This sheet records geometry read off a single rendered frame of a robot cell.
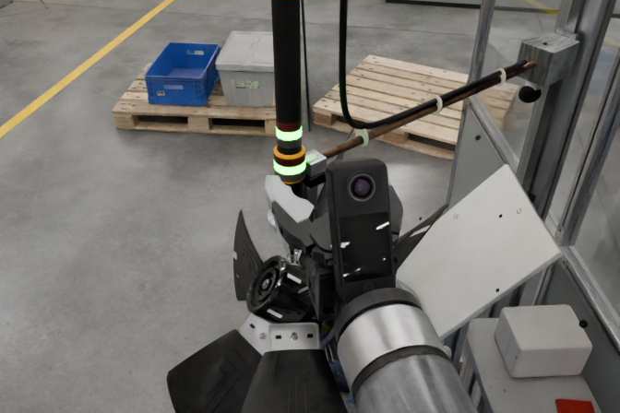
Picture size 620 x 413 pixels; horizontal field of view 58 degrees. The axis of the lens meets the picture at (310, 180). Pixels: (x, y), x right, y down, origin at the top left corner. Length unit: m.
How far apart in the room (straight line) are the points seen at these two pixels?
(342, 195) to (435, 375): 0.14
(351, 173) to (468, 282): 0.69
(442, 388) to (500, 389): 1.04
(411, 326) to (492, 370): 1.05
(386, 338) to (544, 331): 1.03
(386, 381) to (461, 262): 0.75
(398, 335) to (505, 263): 0.67
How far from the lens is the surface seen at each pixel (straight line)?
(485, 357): 1.47
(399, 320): 0.41
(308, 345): 1.02
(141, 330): 2.68
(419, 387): 0.38
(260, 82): 3.79
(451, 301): 1.10
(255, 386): 0.98
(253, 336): 1.14
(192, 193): 3.37
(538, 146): 1.35
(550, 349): 1.40
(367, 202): 0.43
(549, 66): 1.15
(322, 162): 0.80
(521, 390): 1.44
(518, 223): 1.08
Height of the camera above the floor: 1.99
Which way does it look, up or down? 36 degrees down
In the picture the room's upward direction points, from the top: straight up
